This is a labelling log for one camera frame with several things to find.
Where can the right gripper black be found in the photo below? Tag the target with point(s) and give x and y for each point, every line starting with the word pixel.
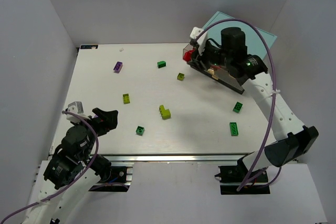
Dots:
pixel 200 57

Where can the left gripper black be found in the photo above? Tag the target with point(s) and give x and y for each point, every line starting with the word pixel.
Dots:
pixel 99 123

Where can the transparent drawer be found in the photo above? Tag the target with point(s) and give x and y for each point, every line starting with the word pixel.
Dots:
pixel 198 62

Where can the red long lego brick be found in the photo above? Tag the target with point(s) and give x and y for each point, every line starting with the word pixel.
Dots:
pixel 187 56

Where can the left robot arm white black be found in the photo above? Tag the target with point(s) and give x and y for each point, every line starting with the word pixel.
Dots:
pixel 73 168

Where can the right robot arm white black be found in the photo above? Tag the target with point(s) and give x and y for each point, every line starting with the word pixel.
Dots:
pixel 292 137

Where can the lime rectangular lego brick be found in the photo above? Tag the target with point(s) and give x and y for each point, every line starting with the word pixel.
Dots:
pixel 126 98

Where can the dark green square lego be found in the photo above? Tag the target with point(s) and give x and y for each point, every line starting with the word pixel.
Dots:
pixel 140 130

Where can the lime small lego brick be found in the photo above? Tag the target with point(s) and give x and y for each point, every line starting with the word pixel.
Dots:
pixel 180 76

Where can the purple lego brick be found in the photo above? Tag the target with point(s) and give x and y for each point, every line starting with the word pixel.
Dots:
pixel 118 67

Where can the green lego near right gripper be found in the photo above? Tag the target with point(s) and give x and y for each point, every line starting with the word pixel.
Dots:
pixel 238 106

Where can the lime L-shaped lego brick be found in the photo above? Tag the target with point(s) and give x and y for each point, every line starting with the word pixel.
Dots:
pixel 165 113

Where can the green lego brick top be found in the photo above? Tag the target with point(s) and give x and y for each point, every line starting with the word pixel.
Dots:
pixel 161 64

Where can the green long lego brick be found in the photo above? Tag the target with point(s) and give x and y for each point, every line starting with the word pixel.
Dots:
pixel 233 129

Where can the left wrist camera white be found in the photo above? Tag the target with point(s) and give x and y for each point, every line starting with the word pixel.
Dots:
pixel 74 113

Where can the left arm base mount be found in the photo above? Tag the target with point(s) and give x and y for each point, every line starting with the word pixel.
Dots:
pixel 120 176

